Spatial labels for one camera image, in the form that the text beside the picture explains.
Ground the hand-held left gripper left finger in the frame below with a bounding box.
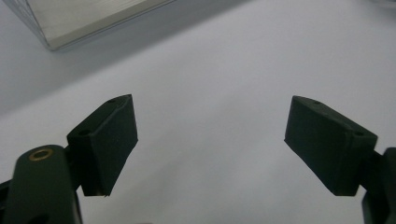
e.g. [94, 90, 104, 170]
[66, 93, 139, 198]

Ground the clear plastic box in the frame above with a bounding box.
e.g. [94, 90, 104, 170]
[3, 0, 178, 52]

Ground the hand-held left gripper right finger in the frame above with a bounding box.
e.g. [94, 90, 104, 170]
[284, 95, 379, 197]

